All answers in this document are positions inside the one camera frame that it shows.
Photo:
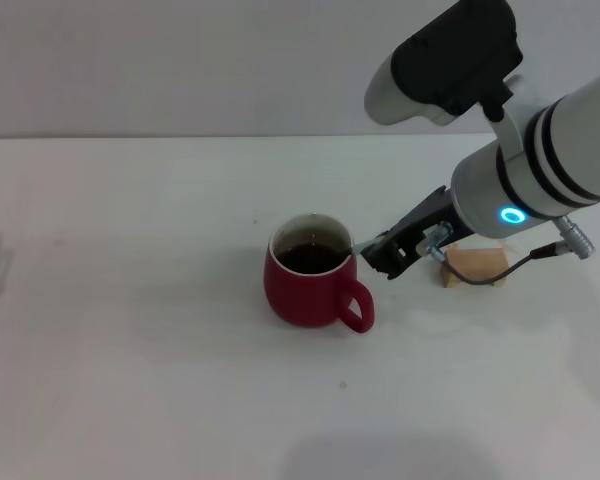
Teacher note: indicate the light wooden arch block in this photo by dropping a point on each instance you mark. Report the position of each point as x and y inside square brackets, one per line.
[480, 260]

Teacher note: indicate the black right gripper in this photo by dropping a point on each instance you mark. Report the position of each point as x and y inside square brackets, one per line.
[425, 220]

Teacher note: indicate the red ceramic coffee cup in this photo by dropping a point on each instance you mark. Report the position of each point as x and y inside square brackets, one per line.
[300, 297]

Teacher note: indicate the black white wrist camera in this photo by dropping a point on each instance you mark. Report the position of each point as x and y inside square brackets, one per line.
[450, 60]

